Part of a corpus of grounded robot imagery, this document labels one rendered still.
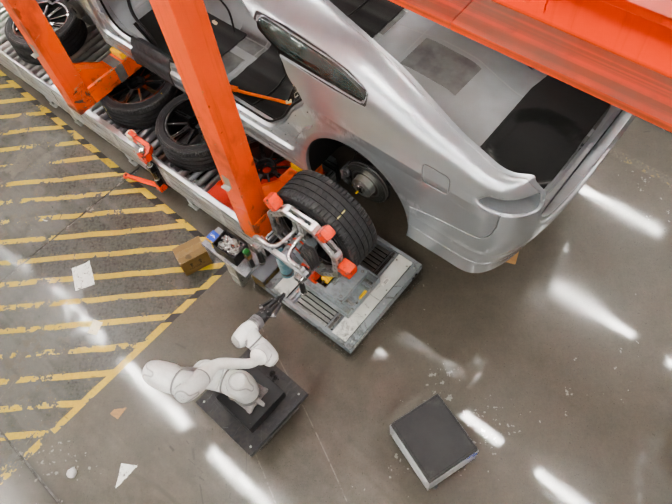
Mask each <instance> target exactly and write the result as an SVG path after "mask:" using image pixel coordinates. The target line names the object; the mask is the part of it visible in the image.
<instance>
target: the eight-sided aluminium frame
mask: <svg viewBox="0 0 672 504"><path fill-rule="evenodd" d="M292 213H293V214H295V215H296V216H298V217H300V218H302V219H303V220H305V221H306V222H307V223H308V224H310V226H309V225H307V224H306V223H304V222H303V221H301V220H300V219H298V218H297V217H295V216H294V215H292ZM267 216H268V217H269V220H270V224H271V227H272V231H273V232H274V234H275V235H276V236H277V237H278V238H279V239H280V240H281V239H283V238H284V237H283V236H282V233H283V234H284V235H285V236H286V235H287V234H288V232H287V231H286V230H285V228H284V227H283V224H282V220H281V216H285V217H287V218H289V219H290V220H292V221H293V222H295V223H296V224H297V225H299V226H301V227H302V228H303V229H305V230H306V231H308V232H309V233H310V234H311V235H312V236H313V237H314V238H315V239H316V241H317V242H318V243H319V244H320V245H321V247H322V248H323V249H324V250H325V251H326V253H327V254H328V255H329V256H330V258H331V262H332V265H325V264H323V263H321V264H320V265H319V267H317V268H316V269H315V270H314V271H315V272H317V273H318V274H319V275H321V276H323V277H324V276H328V277H336V278H339V277H340V276H341V275H342V274H340V273H339V272H338V269H337V266H338V265H339V264H340V263H341V261H342V260H343V253H342V252H341V250H340V248H338V247H337V246H336V244H335V243H334V242H333V241H332V240H330V241H329V242H327V243H328V244H329V246H330V247H331V248H332V249H333V251H332V250H331V249H330V248H329V247H328V245H327V244H326V243H321V242H320V240H319V239H318V238H317V237H316V236H315V234H316V233H317V232H318V231H319V230H320V229H321V228H322V227H321V226H320V225H319V224H318V223H317V222H316V221H314V220H312V219H311V218H309V217H308V216H306V215H305V214H303V213H302V212H300V211H299V210H297V209H296V208H294V207H293V206H292V205H290V204H285V205H282V206H281V207H280V208H279V209H278V210H277V211H273V212H272V211H271V210H269V211H268V212H267Z"/></svg>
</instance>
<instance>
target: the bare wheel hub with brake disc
mask: <svg viewBox="0 0 672 504"><path fill-rule="evenodd" d="M347 168H348V169H349V170H351V173H352V181H351V182H350V183H351V184H352V185H353V187H354V188H355V190H356V191H358V190H357V188H356V186H357V185H361V186H362V187H363V188H364V189H365V193H360V192H358V193H359V194H360V195H362V196H364V197H365V198H367V199H369V200H370V201H373V202H376V203H382V202H384V201H385V200H386V199H387V197H388V189H387V186H386V184H385V182H384V181H383V180H382V178H381V177H380V176H379V175H378V174H377V173H376V172H375V171H374V170H373V169H372V168H370V167H369V166H367V165H365V164H363V163H361V162H351V163H350V164H349V165H348V166H347Z"/></svg>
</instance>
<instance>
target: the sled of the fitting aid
mask: <svg viewBox="0 0 672 504"><path fill-rule="evenodd" d="M359 265H361V264H359ZM361 266H362V267H364V266H363V265H361ZM364 268H365V269H367V268H366V267H364ZM367 270H368V271H369V274H368V275H367V276H366V277H365V278H364V280H363V281H362V282H361V283H360V284H359V285H358V286H357V288H356V289H355V290H354V291H353V292H352V293H351V294H350V296H349V297H348V298H347V299H346V300H345V301H344V302H343V304H341V303H339V302H338V301H336V300H335V299H334V298H332V297H331V296H329V295H328V294H327V293H325V292H324V291H323V290H321V289H320V288H318V287H317V286H316V285H314V284H313V283H311V282H310V281H309V280H306V281H305V282H304V284H305V287H306V289H308V290H309V291H310V292H312V293H313V294H315V295H316V296H317V297H319V298H320V299H321V300H323V301H324V302H326V303H327V304H328V305H330V306H331V307H332V308H334V309H335V310H337V311H338V312H339V313H341V314H342V315H343V316H345V317H346V318H348V319H349V318H350V317H351V315H352V314H353V313H354V312H355V311H356V310H357V308H358V307H359V306H360V305H361V304H362V303H363V302H364V300H365V299H366V298H367V297H368V296H369V295H370V293H371V292H372V291H373V290H374V289H375V288H376V286H377V285H378V284H379V283H380V277H379V276H377V275H376V274H375V273H373V272H372V271H370V270H369V269H367Z"/></svg>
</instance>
